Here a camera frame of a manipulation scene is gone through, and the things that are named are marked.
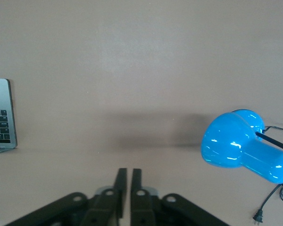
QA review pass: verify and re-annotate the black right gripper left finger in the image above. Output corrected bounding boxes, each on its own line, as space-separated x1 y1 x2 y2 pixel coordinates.
4 167 128 226

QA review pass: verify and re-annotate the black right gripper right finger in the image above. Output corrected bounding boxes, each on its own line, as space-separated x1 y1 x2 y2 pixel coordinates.
129 168 230 226

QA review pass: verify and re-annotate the grey laptop computer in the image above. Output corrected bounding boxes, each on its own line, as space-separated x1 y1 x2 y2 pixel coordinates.
0 78 18 156

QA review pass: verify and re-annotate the blue desk lamp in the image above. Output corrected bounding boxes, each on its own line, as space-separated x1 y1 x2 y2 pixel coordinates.
200 108 283 184

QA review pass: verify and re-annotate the black lamp power cord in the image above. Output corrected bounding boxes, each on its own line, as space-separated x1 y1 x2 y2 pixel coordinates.
252 125 283 224

